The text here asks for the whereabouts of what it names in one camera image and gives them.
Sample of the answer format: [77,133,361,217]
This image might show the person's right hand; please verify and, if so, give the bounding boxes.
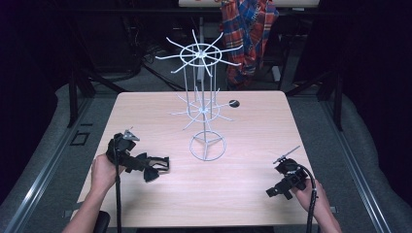
[291,178,326,213]

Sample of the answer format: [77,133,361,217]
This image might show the white wire display rack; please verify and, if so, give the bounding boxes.
[154,28,244,162]

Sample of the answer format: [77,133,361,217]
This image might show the black floor socket frame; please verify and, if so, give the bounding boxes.
[69,130,91,147]

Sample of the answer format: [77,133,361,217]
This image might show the red blue plaid cloth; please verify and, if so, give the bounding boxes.
[220,0,280,90]

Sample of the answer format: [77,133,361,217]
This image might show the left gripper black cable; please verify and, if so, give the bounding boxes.
[112,137,123,233]

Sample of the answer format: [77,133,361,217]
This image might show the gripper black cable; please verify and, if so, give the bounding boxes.
[112,137,123,233]
[296,164,319,233]

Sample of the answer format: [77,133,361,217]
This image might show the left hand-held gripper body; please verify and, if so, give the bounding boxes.
[106,128,152,175]

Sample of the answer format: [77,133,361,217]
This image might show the person's left hand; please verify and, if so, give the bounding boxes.
[89,152,126,196]

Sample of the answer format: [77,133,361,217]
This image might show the grey metal floor rail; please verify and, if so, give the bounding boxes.
[0,96,95,233]
[322,96,394,233]

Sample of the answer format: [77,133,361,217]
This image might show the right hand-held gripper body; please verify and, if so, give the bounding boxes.
[272,145,310,192]

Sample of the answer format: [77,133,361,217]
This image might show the black metal frame stand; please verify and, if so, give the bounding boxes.
[66,66,128,128]
[285,69,345,132]

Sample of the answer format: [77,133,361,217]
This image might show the black chair armrest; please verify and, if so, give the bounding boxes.
[92,210,112,233]

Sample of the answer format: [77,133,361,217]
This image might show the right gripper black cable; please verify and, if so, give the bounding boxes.
[296,164,319,233]

